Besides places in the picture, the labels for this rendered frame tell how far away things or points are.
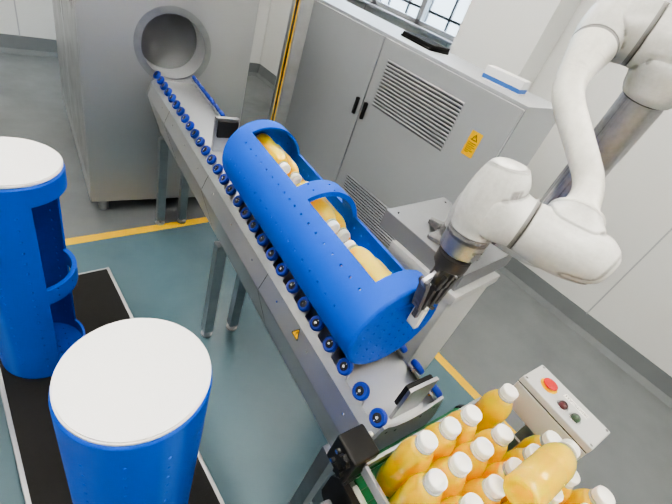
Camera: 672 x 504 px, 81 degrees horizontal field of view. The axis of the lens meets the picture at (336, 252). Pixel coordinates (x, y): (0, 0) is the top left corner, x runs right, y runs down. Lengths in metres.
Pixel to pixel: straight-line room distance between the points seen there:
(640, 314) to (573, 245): 2.93
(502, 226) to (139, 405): 0.74
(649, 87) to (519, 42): 2.39
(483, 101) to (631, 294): 1.94
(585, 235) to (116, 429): 0.87
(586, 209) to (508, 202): 0.13
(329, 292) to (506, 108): 1.68
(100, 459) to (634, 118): 1.33
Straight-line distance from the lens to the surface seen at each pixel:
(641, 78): 1.17
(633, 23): 1.14
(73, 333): 2.09
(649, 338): 3.75
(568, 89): 1.00
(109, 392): 0.87
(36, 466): 1.82
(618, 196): 3.54
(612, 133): 1.23
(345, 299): 0.94
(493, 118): 2.42
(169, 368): 0.89
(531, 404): 1.16
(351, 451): 0.91
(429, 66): 2.67
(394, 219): 1.50
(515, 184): 0.77
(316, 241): 1.03
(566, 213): 0.80
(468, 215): 0.79
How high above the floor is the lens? 1.77
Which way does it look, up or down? 36 degrees down
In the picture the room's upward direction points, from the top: 21 degrees clockwise
